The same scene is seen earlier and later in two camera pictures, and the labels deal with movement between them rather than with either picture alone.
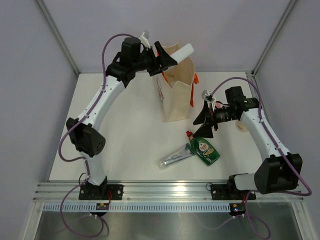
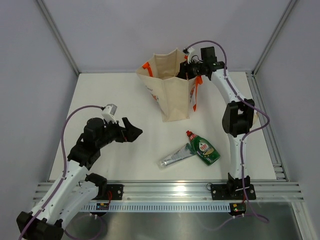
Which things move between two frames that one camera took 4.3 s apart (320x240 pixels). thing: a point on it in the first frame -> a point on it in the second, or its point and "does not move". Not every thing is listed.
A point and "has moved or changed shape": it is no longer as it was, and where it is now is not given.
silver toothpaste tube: (186, 151) does not move
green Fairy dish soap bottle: (203, 149) does not move
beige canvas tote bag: (175, 86) has moved or changed shape
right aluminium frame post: (273, 36) does not move
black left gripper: (164, 60) -> (131, 132)
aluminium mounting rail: (154, 192) does not move
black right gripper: (205, 130) -> (184, 70)
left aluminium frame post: (59, 37) does not move
